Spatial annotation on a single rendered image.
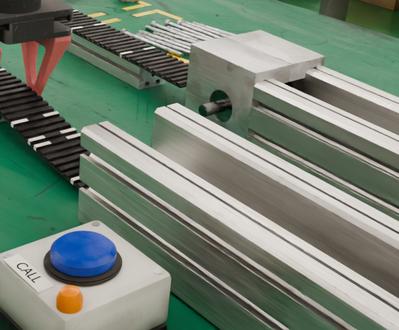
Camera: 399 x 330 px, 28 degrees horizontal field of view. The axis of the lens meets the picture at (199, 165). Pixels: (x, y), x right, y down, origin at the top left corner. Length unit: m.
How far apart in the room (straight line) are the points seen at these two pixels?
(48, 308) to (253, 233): 0.13
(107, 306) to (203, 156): 0.19
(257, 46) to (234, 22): 0.40
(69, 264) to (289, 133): 0.30
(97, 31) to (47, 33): 0.24
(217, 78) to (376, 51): 0.44
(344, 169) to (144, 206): 0.19
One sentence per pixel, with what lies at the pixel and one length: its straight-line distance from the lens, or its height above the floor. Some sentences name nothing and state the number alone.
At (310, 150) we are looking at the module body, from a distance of 0.70.
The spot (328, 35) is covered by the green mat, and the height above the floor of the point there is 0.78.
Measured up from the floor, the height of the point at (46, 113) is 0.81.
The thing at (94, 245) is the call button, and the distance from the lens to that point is 0.49.
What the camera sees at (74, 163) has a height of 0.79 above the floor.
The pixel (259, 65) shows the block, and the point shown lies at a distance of 0.74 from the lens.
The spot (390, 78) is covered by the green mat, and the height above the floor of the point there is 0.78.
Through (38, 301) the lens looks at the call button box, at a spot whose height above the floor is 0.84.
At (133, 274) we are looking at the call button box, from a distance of 0.49.
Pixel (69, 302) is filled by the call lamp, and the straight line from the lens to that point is 0.45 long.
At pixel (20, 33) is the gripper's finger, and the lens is 0.74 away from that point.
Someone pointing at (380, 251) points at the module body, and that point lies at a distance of 0.52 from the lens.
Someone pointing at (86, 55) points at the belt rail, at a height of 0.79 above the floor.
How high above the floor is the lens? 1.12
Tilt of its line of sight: 27 degrees down
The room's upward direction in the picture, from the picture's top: 6 degrees clockwise
